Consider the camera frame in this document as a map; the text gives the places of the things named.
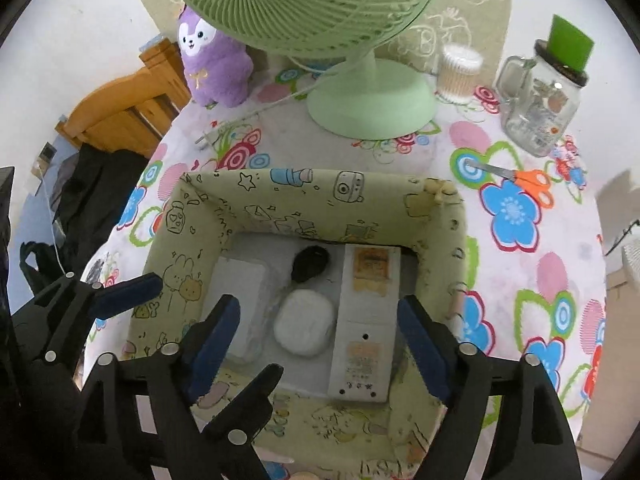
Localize green desk fan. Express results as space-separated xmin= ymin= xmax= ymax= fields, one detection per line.
xmin=162 ymin=0 xmax=446 ymax=140

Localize purple plush toy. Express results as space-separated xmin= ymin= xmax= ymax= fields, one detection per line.
xmin=177 ymin=5 xmax=255 ymax=109

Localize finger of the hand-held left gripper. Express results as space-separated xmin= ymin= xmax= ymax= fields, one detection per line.
xmin=200 ymin=363 xmax=285 ymax=480
xmin=35 ymin=272 xmax=165 ymax=357

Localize green printed wall sheet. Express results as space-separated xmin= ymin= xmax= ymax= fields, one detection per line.
xmin=136 ymin=0 xmax=516 ymax=78

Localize beige cabinet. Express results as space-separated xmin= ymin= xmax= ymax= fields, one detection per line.
xmin=575 ymin=265 xmax=640 ymax=466

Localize white clip fan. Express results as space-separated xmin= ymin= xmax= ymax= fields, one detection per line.
xmin=620 ymin=237 xmax=640 ymax=283

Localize glass mug jar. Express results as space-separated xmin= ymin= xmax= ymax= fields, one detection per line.
xmin=494 ymin=40 xmax=590 ymax=157

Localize wooden bed headboard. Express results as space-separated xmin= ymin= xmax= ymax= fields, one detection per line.
xmin=55 ymin=40 xmax=193 ymax=160

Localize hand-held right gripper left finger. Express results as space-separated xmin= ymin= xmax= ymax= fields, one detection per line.
xmin=75 ymin=294 xmax=242 ymax=480

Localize white fan cord with plug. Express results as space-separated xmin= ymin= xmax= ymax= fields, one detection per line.
xmin=194 ymin=67 xmax=346 ymax=152

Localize white oval textured case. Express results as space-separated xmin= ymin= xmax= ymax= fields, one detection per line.
xmin=273 ymin=289 xmax=337 ymax=359

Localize white square box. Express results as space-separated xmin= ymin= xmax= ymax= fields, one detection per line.
xmin=202 ymin=257 xmax=271 ymax=363

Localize orange handled scissors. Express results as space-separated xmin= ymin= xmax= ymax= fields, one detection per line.
xmin=472 ymin=160 xmax=555 ymax=208

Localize floral tablecloth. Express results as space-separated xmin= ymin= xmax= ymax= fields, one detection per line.
xmin=75 ymin=60 xmax=608 ymax=480

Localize black bag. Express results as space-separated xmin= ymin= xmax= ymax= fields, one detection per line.
xmin=20 ymin=242 xmax=66 ymax=296

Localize small black oval device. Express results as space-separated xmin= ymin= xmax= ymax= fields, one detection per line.
xmin=291 ymin=245 xmax=332 ymax=285

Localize white power strip orange label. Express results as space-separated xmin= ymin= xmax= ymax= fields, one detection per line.
xmin=327 ymin=244 xmax=402 ymax=405

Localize black clothing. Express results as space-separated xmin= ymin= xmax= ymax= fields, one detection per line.
xmin=50 ymin=144 xmax=151 ymax=261

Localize cotton swab container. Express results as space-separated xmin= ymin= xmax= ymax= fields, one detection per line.
xmin=436 ymin=44 xmax=485 ymax=103

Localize green plastic cup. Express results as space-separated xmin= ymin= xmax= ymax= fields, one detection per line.
xmin=546 ymin=14 xmax=595 ymax=73

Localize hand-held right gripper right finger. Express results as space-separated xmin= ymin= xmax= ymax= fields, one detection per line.
xmin=397 ymin=294 xmax=583 ymax=480

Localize green printed storage box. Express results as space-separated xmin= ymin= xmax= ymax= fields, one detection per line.
xmin=120 ymin=167 xmax=468 ymax=480

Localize black fan cable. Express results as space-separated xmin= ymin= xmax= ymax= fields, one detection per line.
xmin=605 ymin=217 xmax=640 ymax=257

